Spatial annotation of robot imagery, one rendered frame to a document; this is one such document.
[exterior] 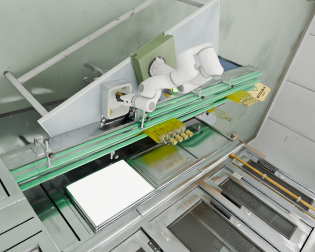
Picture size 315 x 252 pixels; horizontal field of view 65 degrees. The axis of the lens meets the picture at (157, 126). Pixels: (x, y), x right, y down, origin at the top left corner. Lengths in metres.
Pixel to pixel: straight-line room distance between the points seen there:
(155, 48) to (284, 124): 6.50
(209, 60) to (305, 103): 6.32
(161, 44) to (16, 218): 1.22
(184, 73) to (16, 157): 0.96
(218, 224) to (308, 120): 6.26
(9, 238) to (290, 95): 7.18
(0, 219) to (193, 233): 0.92
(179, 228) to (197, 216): 0.15
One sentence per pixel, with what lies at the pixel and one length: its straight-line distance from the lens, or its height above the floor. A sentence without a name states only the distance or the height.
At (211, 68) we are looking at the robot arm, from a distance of 1.27.
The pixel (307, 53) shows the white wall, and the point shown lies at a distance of 7.29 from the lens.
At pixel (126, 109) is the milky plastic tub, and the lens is 1.71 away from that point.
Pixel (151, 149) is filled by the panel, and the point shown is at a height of 1.02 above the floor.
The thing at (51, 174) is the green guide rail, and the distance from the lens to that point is 1.49.
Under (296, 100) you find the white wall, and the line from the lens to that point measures 7.55.
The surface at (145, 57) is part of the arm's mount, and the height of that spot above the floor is 0.84.
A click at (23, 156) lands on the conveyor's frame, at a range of 1.49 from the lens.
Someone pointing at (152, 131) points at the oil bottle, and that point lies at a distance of 1.72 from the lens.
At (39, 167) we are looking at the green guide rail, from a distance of 1.44.
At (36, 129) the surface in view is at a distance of 2.02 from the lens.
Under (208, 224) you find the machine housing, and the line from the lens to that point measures 1.55.
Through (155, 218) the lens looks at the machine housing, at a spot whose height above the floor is 1.43.
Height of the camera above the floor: 1.93
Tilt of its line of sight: 32 degrees down
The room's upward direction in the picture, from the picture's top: 126 degrees clockwise
